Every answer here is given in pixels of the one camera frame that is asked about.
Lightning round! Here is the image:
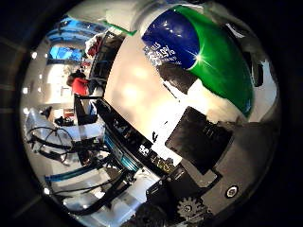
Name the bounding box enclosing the green label spray bottle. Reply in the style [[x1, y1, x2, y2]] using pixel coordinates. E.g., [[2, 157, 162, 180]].
[[103, 2, 256, 118]]

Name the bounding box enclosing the black monitor screen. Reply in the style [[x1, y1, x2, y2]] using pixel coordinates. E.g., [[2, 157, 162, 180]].
[[88, 34, 122, 96]]

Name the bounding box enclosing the person in red shirt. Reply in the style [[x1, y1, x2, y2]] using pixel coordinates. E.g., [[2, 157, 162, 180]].
[[65, 70, 91, 97]]

